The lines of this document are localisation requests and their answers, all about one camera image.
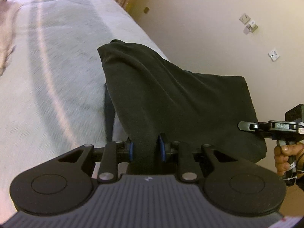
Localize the black pants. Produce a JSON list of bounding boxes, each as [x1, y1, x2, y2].
[[98, 40, 267, 174]]

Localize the right hand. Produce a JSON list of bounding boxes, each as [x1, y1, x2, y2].
[[274, 142, 303, 177]]

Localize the striped bedspread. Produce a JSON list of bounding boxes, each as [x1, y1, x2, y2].
[[1, 0, 158, 222]]

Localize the folded beige garment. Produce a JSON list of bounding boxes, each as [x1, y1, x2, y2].
[[0, 0, 21, 75]]

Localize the white wall switch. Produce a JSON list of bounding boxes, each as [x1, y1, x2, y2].
[[268, 48, 280, 62]]

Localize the white wall socket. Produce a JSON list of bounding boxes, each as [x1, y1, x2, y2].
[[239, 13, 258, 35]]

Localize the small brown wall plate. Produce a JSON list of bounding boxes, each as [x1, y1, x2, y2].
[[144, 7, 149, 14]]

